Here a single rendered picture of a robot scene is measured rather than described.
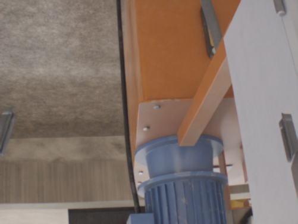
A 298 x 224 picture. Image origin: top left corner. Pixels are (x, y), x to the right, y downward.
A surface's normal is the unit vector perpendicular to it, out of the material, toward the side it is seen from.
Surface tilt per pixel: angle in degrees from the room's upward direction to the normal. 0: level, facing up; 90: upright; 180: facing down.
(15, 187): 90
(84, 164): 90
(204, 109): 0
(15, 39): 0
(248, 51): 90
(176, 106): 0
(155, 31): 90
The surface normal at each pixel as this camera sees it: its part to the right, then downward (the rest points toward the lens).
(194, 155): 0.36, -0.30
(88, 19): 0.09, 0.91
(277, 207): -0.99, 0.03
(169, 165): -0.40, -0.23
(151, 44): 0.05, -0.41
